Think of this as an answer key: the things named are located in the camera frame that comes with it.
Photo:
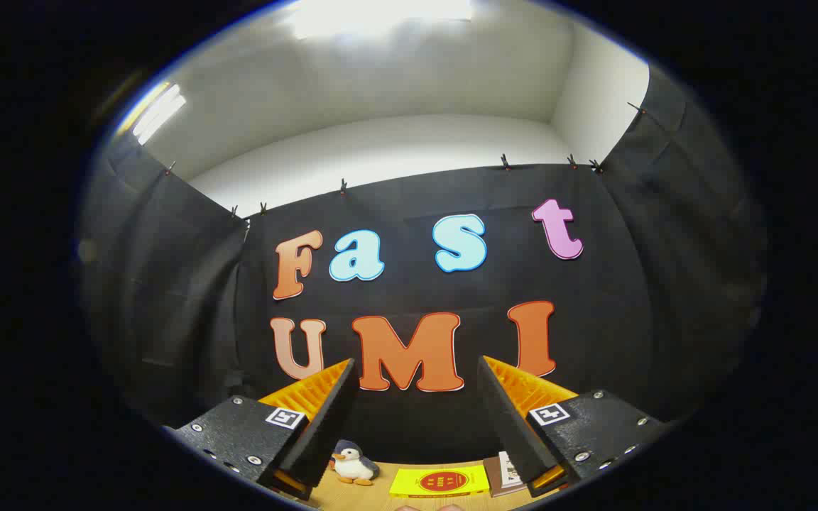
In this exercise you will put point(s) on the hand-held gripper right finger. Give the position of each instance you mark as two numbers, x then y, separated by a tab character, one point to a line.
512	426

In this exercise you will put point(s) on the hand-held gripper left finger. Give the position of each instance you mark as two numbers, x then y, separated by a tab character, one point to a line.
320	433

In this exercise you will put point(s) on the white illustrated book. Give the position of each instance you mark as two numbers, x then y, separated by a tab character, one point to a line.
508	468

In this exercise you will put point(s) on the penguin plush toy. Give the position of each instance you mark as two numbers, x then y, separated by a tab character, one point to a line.
352	465

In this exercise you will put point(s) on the brown cover book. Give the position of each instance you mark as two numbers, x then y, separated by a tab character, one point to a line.
493	479

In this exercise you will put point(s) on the yellow book red circle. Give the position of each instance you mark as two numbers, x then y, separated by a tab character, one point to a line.
437	481

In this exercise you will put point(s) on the row of small cloth clips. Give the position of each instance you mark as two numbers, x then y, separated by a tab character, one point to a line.
343	187

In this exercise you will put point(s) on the bright strip light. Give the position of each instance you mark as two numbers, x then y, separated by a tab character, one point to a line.
159	112

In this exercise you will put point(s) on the bright ceiling light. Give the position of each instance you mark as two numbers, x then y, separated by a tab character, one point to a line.
380	14

